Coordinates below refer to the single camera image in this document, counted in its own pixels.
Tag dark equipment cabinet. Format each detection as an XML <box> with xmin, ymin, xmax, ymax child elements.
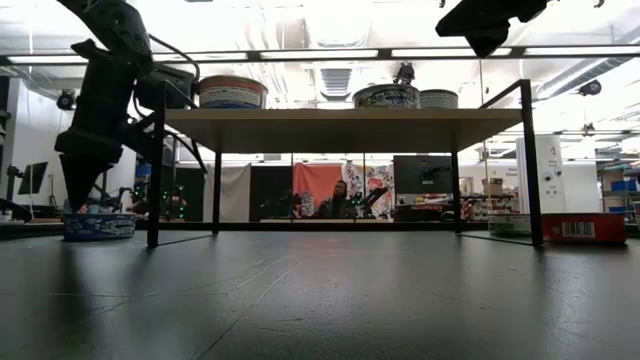
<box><xmin>174</xmin><ymin>164</ymin><xmax>207</xmax><ymax>222</ymax></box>

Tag white hanging cloth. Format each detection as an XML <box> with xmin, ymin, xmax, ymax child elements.
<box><xmin>219</xmin><ymin>163</ymin><xmax>252</xmax><ymax>223</ymax></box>

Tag green white label tuna can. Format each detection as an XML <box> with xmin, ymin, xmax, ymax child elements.
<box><xmin>488</xmin><ymin>213</ymin><xmax>532</xmax><ymax>236</ymax></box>

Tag small black dome camera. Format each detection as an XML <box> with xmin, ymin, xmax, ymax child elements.
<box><xmin>55</xmin><ymin>89</ymin><xmax>79</xmax><ymax>112</ymax></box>

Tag teal snack tuna can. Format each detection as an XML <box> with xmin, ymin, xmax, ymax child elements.
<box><xmin>418</xmin><ymin>88</ymin><xmax>459</xmax><ymax>110</ymax></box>

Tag black hanging overhead camera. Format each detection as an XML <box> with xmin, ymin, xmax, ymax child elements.
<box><xmin>393</xmin><ymin>62</ymin><xmax>417</xmax><ymax>86</ymax></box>

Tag black display screen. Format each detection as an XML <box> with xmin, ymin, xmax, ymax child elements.
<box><xmin>392</xmin><ymin>154</ymin><xmax>454</xmax><ymax>196</ymax></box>

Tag person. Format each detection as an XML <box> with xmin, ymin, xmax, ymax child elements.
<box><xmin>319</xmin><ymin>179</ymin><xmax>359</xmax><ymax>220</ymax></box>

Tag black table mat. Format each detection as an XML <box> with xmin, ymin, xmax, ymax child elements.
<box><xmin>0</xmin><ymin>222</ymin><xmax>640</xmax><ymax>360</ymax></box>

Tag black desk monitor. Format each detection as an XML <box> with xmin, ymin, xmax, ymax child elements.
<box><xmin>5</xmin><ymin>160</ymin><xmax>50</xmax><ymax>197</ymax></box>

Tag silver pull-tab tuna can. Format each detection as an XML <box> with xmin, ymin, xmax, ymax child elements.
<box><xmin>352</xmin><ymin>83</ymin><xmax>422</xmax><ymax>110</ymax></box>

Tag brown cardboard box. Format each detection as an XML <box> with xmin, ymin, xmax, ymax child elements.
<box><xmin>480</xmin><ymin>176</ymin><xmax>505</xmax><ymax>197</ymax></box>

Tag storage rack blue bins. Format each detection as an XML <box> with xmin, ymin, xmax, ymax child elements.
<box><xmin>597</xmin><ymin>162</ymin><xmax>640</xmax><ymax>214</ymax></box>

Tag black metal rig frame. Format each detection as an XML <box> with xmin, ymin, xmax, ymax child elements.
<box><xmin>159</xmin><ymin>221</ymin><xmax>491</xmax><ymax>233</ymax></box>

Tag silver tuna can blue label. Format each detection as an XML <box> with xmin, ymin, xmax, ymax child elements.
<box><xmin>62</xmin><ymin>212</ymin><xmax>137</xmax><ymax>243</ymax></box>

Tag black ceiling dome device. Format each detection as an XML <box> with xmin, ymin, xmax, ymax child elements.
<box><xmin>578</xmin><ymin>78</ymin><xmax>603</xmax><ymax>97</ymax></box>

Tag gold-lid can red blue label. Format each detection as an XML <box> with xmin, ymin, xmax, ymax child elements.
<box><xmin>198</xmin><ymin>74</ymin><xmax>269</xmax><ymax>110</ymax></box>

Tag black partition panel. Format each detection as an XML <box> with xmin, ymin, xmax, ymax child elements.
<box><xmin>249</xmin><ymin>164</ymin><xmax>294</xmax><ymax>222</ymax></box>

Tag background robot green lights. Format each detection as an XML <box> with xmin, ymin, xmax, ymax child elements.
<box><xmin>162</xmin><ymin>184</ymin><xmax>189</xmax><ymax>221</ymax></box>

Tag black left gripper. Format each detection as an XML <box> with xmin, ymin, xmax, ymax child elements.
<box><xmin>53</xmin><ymin>48</ymin><xmax>137</xmax><ymax>215</ymax></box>

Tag wooden shelf black metal legs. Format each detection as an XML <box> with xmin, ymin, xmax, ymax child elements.
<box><xmin>147</xmin><ymin>78</ymin><xmax>545</xmax><ymax>249</ymax></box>

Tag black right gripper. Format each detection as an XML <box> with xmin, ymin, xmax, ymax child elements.
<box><xmin>434</xmin><ymin>0</ymin><xmax>550</xmax><ymax>38</ymax></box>

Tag white square pillar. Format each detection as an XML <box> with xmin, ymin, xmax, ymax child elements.
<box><xmin>517</xmin><ymin>133</ymin><xmax>566</xmax><ymax>215</ymax></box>

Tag patterned hanging cloth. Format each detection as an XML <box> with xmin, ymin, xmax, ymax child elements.
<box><xmin>343</xmin><ymin>162</ymin><xmax>396</xmax><ymax>217</ymax></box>

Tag orange hanging cloth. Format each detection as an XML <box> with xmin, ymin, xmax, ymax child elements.
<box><xmin>292</xmin><ymin>162</ymin><xmax>345</xmax><ymax>214</ymax></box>

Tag cluttered background table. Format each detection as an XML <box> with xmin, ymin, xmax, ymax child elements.
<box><xmin>394</xmin><ymin>193</ymin><xmax>519</xmax><ymax>222</ymax></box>

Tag silver tuna can red label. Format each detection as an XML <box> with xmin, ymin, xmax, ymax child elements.
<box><xmin>542</xmin><ymin>212</ymin><xmax>627</xmax><ymax>245</ymax></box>

